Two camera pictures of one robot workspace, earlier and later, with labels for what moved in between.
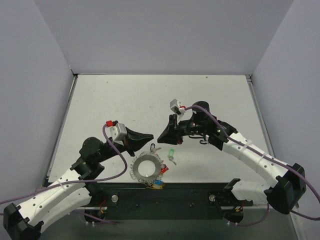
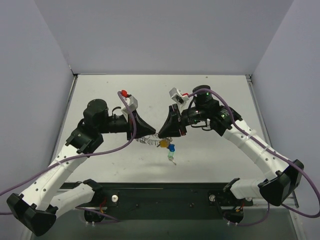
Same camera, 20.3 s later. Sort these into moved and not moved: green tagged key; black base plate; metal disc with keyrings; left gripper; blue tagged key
Moved: blue tagged key; left gripper; metal disc with keyrings
Not moved: green tagged key; black base plate
